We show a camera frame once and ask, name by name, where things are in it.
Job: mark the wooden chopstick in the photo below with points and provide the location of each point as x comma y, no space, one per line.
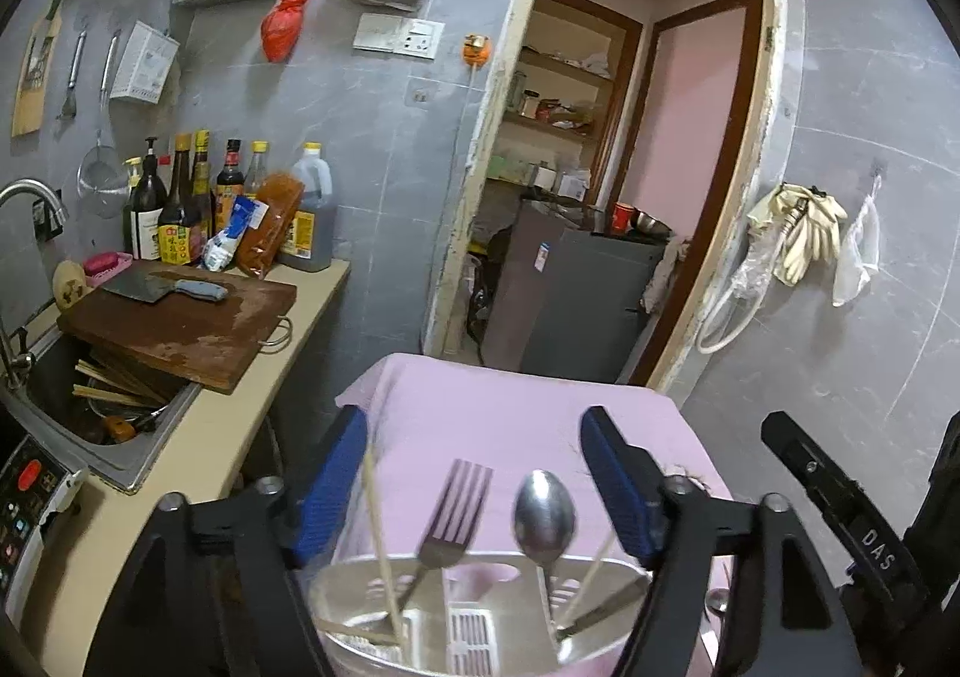
568,614
395,617

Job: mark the dark soy sauce bottle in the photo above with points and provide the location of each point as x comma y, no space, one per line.
179,216

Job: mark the cleaver with grey handle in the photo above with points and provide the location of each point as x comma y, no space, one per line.
146,287

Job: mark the hanging wooden board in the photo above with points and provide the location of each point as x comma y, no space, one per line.
28,105

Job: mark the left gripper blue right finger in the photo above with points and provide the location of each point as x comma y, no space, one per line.
629,483

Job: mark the induction cooker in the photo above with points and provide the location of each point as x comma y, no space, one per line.
37,488

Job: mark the hanging clear plastic bag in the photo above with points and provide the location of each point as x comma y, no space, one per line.
858,258

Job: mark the large oil jug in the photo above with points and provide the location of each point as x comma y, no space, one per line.
309,243

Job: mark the wooden cutting board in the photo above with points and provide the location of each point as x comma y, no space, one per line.
209,343

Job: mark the hanging rubber gloves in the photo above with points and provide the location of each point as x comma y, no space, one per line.
807,224

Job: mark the red cup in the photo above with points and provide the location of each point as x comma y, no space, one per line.
622,219

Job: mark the orange wall hook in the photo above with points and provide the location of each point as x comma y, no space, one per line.
476,50

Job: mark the hanging mesh strainer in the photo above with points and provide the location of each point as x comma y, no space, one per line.
101,178

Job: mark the orange noodle packet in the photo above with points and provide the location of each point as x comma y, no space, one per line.
280,195

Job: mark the white plastic utensil caddy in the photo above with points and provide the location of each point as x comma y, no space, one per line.
486,616

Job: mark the steel fork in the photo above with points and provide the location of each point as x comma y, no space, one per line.
453,524

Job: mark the red plastic bag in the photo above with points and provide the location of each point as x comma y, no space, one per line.
280,29

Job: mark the pink floral table cloth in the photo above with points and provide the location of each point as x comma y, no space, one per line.
424,413

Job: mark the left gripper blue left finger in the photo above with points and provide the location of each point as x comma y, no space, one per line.
322,486

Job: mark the steel spoon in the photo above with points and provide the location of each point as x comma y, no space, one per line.
544,524

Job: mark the steel table knife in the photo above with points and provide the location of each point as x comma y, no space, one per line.
623,598

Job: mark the steel sink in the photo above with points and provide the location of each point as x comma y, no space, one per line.
109,413

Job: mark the grey small fridge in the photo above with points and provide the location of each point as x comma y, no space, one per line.
568,301

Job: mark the white hanging box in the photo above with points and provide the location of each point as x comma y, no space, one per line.
144,65

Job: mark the white wall switch socket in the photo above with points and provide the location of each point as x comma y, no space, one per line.
398,35

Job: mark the chrome faucet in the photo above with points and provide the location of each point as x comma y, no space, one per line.
33,214

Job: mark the wine bottle white label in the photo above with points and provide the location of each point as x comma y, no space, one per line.
149,198

